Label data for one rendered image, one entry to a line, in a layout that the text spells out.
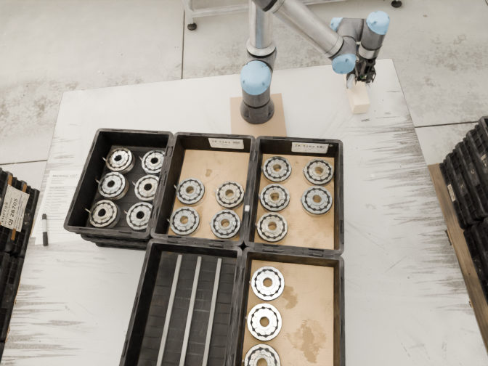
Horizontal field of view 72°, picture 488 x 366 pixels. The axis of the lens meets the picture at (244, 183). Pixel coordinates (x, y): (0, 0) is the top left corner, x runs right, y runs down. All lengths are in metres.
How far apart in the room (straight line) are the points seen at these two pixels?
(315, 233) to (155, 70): 2.05
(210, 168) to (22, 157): 1.82
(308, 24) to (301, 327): 0.91
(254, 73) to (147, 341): 0.99
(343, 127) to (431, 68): 1.45
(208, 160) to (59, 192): 0.67
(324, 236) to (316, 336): 0.31
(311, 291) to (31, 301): 1.01
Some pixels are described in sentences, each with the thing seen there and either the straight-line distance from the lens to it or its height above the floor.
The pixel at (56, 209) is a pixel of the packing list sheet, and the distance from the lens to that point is 1.60.
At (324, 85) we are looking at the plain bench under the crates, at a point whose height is 0.70.
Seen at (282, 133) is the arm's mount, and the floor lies 0.73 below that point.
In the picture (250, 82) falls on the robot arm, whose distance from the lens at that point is 1.33.
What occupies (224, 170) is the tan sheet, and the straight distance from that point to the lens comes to 1.26.
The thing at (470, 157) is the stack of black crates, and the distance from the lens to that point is 1.96.
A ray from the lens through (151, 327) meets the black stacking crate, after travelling 1.17.
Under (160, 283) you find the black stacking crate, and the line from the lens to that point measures 1.18.
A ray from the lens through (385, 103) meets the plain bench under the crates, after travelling 1.64.
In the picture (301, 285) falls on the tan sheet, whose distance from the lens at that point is 1.12.
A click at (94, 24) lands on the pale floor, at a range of 3.48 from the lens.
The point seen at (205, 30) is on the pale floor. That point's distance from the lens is 3.06.
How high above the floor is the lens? 1.94
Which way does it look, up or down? 64 degrees down
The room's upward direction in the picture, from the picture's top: 12 degrees counter-clockwise
